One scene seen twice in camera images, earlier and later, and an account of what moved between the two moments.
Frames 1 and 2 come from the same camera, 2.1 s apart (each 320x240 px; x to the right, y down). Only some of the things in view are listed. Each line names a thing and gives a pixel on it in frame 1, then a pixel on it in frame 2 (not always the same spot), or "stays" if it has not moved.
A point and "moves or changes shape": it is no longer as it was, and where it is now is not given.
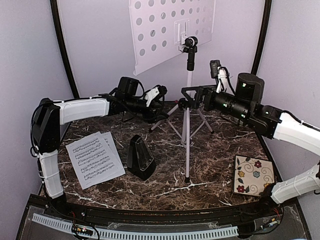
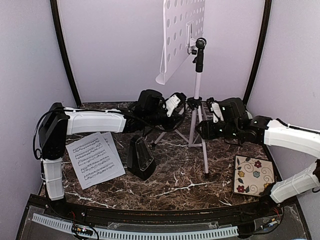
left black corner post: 64,48 stays
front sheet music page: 93,161 stays
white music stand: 163,34 moves or changes shape
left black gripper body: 131,105 → 152,118
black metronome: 140,163 stays
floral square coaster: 252,175 stays
